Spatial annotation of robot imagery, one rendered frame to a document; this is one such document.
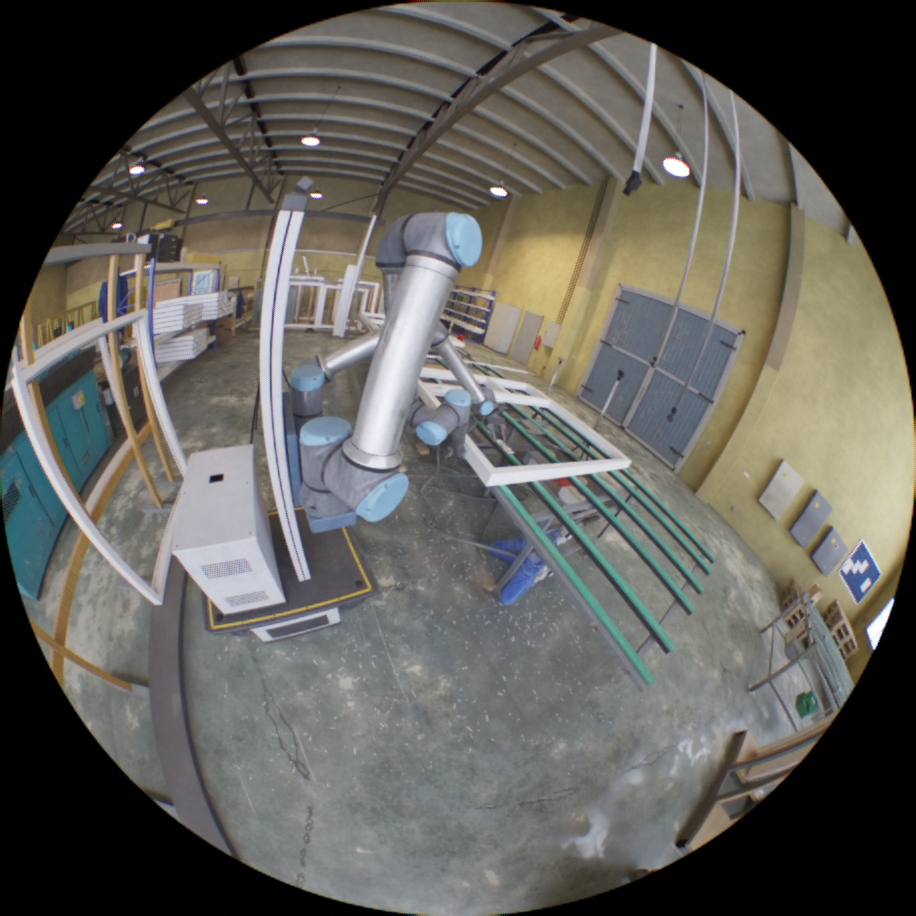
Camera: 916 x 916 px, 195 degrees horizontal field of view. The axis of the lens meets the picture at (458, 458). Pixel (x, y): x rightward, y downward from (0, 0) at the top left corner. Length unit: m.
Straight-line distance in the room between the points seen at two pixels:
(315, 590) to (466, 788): 1.29
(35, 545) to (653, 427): 10.12
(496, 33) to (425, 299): 7.90
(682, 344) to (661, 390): 1.37
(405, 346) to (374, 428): 0.18
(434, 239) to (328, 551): 1.41
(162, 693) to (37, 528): 1.86
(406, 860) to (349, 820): 0.35
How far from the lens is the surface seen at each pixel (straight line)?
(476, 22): 8.10
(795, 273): 8.20
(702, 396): 7.33
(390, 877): 1.87
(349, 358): 1.31
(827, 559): 7.95
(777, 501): 7.26
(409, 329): 0.54
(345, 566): 1.46
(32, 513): 3.20
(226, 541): 0.99
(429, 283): 0.54
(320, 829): 1.74
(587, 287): 9.41
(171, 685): 1.88
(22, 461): 3.15
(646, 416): 7.71
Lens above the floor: 1.57
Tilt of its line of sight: 32 degrees down
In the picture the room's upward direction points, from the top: 18 degrees clockwise
